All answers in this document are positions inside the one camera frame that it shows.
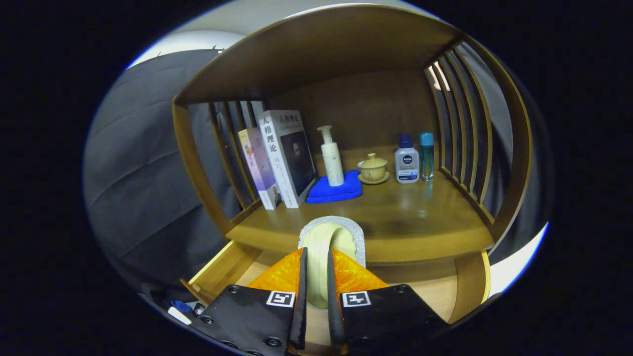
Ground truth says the purple book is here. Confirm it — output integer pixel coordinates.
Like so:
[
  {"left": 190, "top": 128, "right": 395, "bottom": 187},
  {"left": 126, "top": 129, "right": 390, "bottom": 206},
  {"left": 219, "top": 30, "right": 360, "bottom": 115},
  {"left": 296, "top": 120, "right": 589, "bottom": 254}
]
[{"left": 238, "top": 127, "right": 283, "bottom": 211}]

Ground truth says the yellow lidded teacup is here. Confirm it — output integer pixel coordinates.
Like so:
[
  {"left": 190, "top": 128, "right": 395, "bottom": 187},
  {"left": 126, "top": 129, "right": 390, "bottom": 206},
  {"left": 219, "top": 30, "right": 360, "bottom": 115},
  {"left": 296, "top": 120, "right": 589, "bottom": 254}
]
[{"left": 357, "top": 153, "right": 391, "bottom": 185}]

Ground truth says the cream handled grey scrub brush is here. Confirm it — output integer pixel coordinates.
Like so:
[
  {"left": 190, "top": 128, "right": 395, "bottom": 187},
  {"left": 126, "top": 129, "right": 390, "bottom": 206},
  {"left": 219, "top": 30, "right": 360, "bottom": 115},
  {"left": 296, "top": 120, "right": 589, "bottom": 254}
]
[{"left": 298, "top": 216, "right": 366, "bottom": 310}]

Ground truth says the white board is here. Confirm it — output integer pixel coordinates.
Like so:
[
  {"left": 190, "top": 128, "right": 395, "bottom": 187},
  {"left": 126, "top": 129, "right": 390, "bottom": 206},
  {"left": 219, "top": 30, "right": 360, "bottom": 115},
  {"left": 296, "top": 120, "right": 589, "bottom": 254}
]
[{"left": 487, "top": 222, "right": 549, "bottom": 297}]

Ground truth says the blue folded cloth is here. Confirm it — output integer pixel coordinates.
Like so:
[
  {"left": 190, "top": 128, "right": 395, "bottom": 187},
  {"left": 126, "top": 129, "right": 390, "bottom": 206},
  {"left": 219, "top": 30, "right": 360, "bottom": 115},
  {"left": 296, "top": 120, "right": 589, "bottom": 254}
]
[{"left": 306, "top": 170, "right": 363, "bottom": 204}]

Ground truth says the teal bottle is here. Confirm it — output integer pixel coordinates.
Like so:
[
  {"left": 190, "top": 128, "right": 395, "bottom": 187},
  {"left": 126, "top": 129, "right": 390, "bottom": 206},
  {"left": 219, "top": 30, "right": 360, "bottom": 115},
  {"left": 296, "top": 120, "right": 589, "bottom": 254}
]
[{"left": 419, "top": 132, "right": 435, "bottom": 182}]

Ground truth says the black backdrop cloth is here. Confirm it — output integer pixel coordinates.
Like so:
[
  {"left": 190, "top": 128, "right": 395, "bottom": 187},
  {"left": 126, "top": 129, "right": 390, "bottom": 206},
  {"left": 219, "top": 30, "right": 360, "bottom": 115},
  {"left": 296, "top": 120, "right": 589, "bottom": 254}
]
[{"left": 83, "top": 42, "right": 549, "bottom": 297}]

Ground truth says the wooden drawer with black knob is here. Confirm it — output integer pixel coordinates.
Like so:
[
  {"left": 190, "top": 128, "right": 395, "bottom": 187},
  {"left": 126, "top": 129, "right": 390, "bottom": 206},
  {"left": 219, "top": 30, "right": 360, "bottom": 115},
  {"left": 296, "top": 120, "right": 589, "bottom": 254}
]
[{"left": 179, "top": 240, "right": 491, "bottom": 347}]

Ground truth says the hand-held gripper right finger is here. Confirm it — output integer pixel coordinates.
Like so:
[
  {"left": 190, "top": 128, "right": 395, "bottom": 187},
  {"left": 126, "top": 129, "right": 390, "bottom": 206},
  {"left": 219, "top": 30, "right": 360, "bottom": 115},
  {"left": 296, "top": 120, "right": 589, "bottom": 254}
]
[{"left": 326, "top": 247, "right": 448, "bottom": 356}]

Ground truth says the wooden countertop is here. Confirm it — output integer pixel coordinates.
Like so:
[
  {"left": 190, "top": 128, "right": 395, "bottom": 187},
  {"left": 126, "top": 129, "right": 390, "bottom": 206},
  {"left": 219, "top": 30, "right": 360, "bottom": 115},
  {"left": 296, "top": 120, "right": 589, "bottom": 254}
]
[{"left": 225, "top": 143, "right": 495, "bottom": 265}]

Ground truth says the thick white book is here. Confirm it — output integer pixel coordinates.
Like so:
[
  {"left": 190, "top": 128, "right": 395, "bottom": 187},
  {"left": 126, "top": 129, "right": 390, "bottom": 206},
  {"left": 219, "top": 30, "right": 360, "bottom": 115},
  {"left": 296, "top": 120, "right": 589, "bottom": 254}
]
[{"left": 258, "top": 110, "right": 318, "bottom": 209}]

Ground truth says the white bottle with blue pump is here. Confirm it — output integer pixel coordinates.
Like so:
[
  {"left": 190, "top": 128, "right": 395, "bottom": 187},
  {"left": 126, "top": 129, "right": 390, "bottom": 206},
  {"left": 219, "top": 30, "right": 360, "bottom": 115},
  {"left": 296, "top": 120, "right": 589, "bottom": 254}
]
[{"left": 394, "top": 134, "right": 420, "bottom": 184}]

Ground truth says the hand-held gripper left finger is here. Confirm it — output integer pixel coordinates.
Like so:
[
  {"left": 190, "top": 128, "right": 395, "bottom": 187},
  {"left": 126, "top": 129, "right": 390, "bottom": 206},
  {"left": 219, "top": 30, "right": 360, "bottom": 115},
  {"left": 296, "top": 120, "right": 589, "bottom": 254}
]
[{"left": 190, "top": 247, "right": 308, "bottom": 356}]

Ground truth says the brown wooden cabinet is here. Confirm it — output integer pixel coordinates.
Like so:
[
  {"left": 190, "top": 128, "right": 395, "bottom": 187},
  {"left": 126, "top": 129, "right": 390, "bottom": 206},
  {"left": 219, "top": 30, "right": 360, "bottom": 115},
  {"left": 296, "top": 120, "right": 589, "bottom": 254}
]
[{"left": 171, "top": 4, "right": 534, "bottom": 267}]

